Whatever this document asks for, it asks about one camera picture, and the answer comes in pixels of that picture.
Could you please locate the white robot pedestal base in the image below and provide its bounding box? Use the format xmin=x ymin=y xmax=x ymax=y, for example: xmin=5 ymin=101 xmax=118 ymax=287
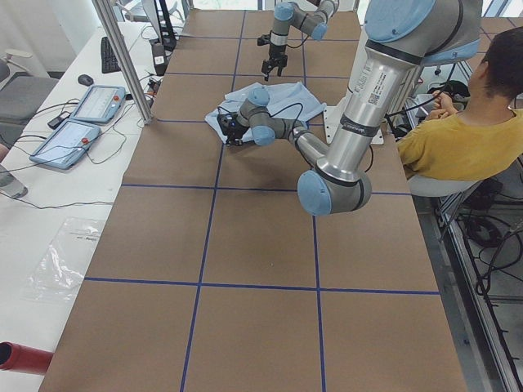
xmin=323 ymin=27 xmax=368 ymax=144

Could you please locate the aluminium frame post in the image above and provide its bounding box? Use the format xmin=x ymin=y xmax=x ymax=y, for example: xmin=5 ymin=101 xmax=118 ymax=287
xmin=92 ymin=0 xmax=153 ymax=125

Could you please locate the grey office chair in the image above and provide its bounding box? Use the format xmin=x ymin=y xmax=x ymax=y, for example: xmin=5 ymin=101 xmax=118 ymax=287
xmin=1 ymin=49 xmax=59 ymax=132

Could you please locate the black keyboard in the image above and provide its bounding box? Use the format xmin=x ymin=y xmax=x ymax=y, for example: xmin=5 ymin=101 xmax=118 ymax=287
xmin=101 ymin=37 xmax=121 ymax=74

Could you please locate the near blue teach pendant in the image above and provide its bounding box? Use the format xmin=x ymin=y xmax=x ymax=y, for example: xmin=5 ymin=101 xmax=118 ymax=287
xmin=29 ymin=119 xmax=101 ymax=170

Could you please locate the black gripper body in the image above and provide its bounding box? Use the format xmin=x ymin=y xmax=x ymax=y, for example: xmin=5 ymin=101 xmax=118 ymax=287
xmin=217 ymin=114 xmax=248 ymax=143
xmin=257 ymin=34 xmax=288 ymax=73

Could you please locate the black computer mouse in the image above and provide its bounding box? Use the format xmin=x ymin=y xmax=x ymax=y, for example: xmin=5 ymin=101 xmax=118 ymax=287
xmin=78 ymin=74 xmax=94 ymax=87

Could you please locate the person in yellow shirt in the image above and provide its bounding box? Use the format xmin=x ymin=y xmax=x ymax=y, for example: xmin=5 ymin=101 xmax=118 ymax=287
xmin=397 ymin=28 xmax=522 ymax=181

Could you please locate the red cylinder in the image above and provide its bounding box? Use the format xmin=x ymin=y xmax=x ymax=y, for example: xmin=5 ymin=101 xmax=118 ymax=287
xmin=1 ymin=342 xmax=54 ymax=375

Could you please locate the clear water bottle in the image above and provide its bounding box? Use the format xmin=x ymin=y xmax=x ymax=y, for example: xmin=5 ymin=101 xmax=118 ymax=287
xmin=0 ymin=165 xmax=28 ymax=198

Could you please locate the clear plastic bag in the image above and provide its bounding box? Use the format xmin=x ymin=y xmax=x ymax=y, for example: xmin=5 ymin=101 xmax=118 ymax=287
xmin=21 ymin=217 xmax=105 ymax=304

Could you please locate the blue teach pendant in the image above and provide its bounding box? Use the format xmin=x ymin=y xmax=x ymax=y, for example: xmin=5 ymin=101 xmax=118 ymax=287
xmin=69 ymin=85 xmax=126 ymax=124
xmin=29 ymin=119 xmax=101 ymax=170

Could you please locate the light blue button shirt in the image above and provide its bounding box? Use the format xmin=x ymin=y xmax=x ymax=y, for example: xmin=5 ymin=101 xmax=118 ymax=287
xmin=205 ymin=82 xmax=327 ymax=143

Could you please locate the far blue teach pendant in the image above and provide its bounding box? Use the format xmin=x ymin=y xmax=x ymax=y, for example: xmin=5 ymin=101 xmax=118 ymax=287
xmin=69 ymin=85 xmax=126 ymax=124

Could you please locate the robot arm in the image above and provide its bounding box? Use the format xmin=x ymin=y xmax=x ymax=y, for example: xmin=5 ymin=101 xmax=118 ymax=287
xmin=257 ymin=0 xmax=339 ymax=81
xmin=217 ymin=1 xmax=482 ymax=216

